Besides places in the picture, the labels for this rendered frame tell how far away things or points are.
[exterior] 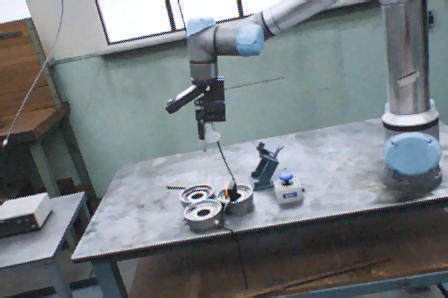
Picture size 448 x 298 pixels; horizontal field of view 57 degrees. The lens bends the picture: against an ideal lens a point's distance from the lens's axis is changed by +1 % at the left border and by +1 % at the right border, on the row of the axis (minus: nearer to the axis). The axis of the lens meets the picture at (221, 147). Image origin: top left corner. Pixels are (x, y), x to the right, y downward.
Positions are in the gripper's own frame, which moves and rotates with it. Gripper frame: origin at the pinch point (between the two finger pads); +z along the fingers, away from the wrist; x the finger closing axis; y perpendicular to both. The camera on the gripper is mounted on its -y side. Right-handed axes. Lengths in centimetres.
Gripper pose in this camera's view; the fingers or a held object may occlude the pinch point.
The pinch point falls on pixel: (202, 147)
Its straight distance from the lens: 116.8
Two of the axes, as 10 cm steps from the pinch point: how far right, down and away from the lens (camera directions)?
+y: 10.0, -0.5, -0.3
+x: 0.1, -3.9, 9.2
